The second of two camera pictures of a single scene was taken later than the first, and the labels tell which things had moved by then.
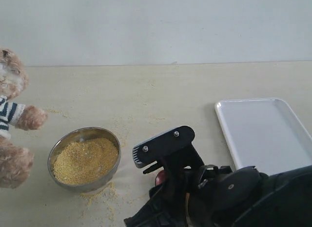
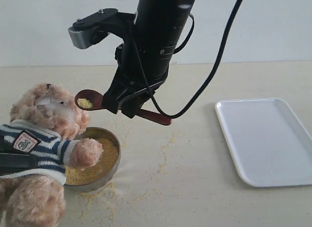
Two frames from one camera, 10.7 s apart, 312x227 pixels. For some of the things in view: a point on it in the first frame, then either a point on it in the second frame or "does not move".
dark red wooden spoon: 160,177 -> 92,100
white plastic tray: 263,133 does not move
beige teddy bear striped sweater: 16,161 -> 45,119
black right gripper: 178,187 -> 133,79
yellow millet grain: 86,162 does not move
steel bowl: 84,159 does not move
